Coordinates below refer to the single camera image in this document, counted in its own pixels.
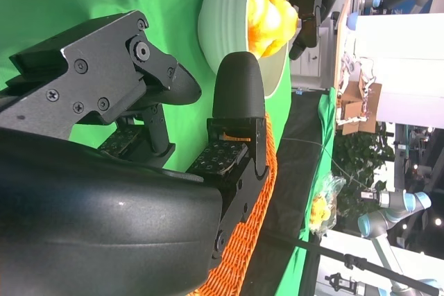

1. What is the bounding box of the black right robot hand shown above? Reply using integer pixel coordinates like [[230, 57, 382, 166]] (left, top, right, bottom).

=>
[[0, 10, 271, 296]]

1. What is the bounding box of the clear bag of bread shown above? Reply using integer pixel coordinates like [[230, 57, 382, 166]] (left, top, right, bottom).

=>
[[307, 173, 347, 238]]

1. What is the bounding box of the orange wicker basket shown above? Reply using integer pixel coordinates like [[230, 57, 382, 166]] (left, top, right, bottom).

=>
[[186, 112, 279, 296]]

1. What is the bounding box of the cardboard box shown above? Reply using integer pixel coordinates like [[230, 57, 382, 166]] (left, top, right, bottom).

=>
[[334, 80, 383, 137]]

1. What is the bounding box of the black cloth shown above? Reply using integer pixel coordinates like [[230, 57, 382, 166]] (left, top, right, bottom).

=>
[[239, 90, 331, 296]]

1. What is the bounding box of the grey-green bowl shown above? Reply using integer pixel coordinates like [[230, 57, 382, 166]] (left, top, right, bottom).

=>
[[197, 0, 290, 99]]

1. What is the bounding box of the grey blue-jointed robot arm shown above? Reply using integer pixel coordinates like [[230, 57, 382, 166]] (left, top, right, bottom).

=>
[[357, 188, 444, 296]]

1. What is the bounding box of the green leafy plant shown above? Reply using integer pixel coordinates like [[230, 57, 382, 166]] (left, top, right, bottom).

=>
[[331, 121, 397, 223]]

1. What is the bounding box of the black pole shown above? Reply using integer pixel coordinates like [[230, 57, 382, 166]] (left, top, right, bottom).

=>
[[262, 230, 444, 296]]

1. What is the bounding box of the white cabinet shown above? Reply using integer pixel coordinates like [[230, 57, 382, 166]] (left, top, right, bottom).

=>
[[290, 15, 334, 91]]

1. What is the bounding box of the orange striped croissant bread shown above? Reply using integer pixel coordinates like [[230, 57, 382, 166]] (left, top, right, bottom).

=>
[[248, 0, 300, 59]]

